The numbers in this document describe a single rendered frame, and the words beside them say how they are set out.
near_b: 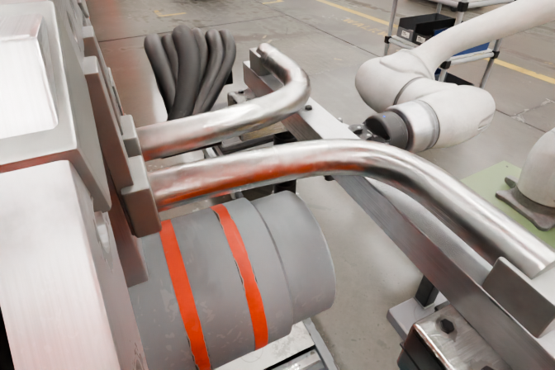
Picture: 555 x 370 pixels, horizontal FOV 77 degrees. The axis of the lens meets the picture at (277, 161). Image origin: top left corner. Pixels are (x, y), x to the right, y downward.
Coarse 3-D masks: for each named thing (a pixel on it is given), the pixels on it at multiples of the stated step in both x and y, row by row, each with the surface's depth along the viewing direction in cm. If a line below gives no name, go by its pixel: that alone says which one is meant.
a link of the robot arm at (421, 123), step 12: (396, 108) 58; (408, 108) 57; (420, 108) 58; (408, 120) 56; (420, 120) 57; (432, 120) 57; (408, 132) 57; (420, 132) 56; (432, 132) 57; (408, 144) 58; (420, 144) 57; (432, 144) 59
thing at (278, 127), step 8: (248, 88) 46; (232, 96) 44; (240, 96) 44; (248, 96) 44; (256, 96) 44; (232, 104) 44; (264, 128) 45; (272, 128) 45; (280, 128) 46; (240, 136) 44; (248, 136) 44; (256, 136) 45
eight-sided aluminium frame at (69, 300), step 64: (0, 0) 11; (64, 0) 16; (0, 64) 8; (64, 64) 9; (0, 128) 8; (64, 128) 8; (0, 192) 7; (64, 192) 8; (0, 256) 7; (64, 256) 7; (64, 320) 7; (128, 320) 10
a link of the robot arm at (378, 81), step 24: (528, 0) 65; (552, 0) 63; (480, 24) 68; (504, 24) 67; (528, 24) 66; (432, 48) 72; (456, 48) 71; (360, 72) 77; (384, 72) 71; (408, 72) 68; (432, 72) 70; (384, 96) 69
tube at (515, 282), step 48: (96, 96) 16; (288, 144) 24; (336, 144) 24; (384, 144) 24; (144, 192) 19; (192, 192) 21; (432, 192) 21; (480, 240) 18; (528, 240) 17; (528, 288) 16
